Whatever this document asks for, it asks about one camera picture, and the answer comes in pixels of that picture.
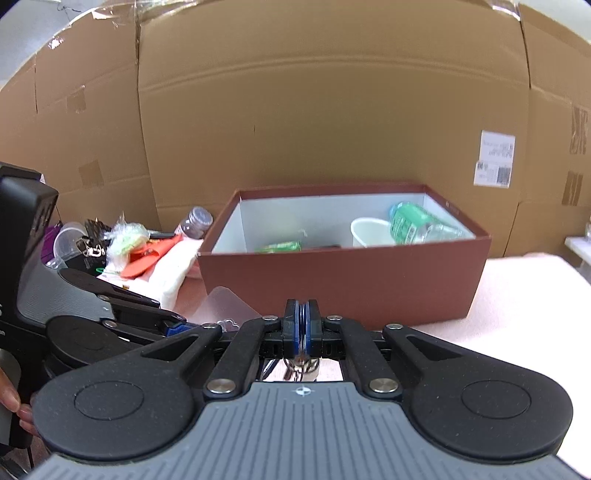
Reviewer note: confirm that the cardboard sheet with black print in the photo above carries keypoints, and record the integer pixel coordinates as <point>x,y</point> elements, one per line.
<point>554,138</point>

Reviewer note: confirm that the small bottle with purple cap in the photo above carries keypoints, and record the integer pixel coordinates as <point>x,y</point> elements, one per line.
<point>194,224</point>

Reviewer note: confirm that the purple item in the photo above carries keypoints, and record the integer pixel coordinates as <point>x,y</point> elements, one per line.
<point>50,242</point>

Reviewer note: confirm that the white cloth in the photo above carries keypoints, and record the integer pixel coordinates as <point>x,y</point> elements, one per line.
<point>175,272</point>

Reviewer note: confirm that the clear bag with green contents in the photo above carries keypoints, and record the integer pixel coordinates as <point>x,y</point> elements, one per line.
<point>124,237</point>

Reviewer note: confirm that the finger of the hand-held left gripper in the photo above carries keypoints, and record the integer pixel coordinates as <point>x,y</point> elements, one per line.
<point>178,328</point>
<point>129,295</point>

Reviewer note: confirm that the clear plastic cup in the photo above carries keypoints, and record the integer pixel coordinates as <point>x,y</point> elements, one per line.
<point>69,240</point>

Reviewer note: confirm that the green packet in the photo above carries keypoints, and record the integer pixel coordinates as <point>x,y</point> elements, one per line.
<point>279,247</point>

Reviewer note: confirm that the large cardboard sheet with label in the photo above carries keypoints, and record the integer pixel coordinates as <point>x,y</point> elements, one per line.
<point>323,115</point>

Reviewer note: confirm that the white shipping label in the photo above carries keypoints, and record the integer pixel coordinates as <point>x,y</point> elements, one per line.
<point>496,159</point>

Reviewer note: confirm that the orange plastic item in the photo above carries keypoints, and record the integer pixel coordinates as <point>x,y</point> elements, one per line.
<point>147,258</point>

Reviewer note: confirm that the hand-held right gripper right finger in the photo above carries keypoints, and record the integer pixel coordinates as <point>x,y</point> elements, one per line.
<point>310,323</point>

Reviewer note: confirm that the black binder clip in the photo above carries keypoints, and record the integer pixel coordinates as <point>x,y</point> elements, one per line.
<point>92,244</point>

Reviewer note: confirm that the white paper cup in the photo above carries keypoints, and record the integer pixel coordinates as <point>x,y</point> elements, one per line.
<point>369,233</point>

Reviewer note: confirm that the white table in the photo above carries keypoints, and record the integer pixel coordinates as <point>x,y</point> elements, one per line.
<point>579,249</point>

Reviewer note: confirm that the brown cardboard box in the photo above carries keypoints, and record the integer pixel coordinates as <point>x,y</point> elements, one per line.
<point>341,286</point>

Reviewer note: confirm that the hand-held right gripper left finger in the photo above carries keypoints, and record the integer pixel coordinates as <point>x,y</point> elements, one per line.
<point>298,323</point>

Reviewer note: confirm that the green plastic bottle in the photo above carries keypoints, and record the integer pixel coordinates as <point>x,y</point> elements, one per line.
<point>411,224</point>

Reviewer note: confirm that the frosted plastic sheet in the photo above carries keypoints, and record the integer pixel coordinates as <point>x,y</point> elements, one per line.
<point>221,302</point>

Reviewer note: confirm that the person's left hand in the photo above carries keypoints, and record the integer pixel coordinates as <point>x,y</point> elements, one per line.
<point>10,392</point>

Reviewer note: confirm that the cardboard sheet with tape patches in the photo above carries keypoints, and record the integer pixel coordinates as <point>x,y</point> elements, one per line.
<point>92,138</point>

